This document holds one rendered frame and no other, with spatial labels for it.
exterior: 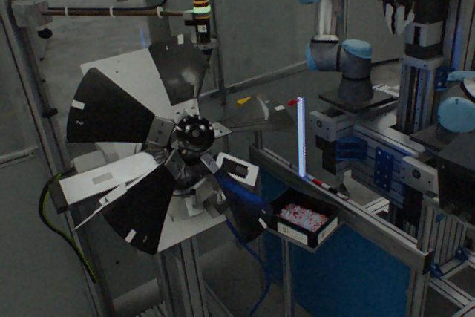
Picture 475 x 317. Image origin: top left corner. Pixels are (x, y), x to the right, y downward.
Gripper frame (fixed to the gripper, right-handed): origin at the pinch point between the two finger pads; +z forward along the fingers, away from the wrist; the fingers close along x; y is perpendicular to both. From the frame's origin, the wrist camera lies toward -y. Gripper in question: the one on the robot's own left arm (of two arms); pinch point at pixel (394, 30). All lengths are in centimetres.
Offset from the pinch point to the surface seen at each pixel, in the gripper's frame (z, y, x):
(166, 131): 21, -66, 27
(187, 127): 19, -62, 21
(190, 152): 25, -64, 17
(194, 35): -5, -53, 26
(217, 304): 135, -44, 57
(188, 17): -10, -54, 27
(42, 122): 28, -93, 80
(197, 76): 9, -51, 33
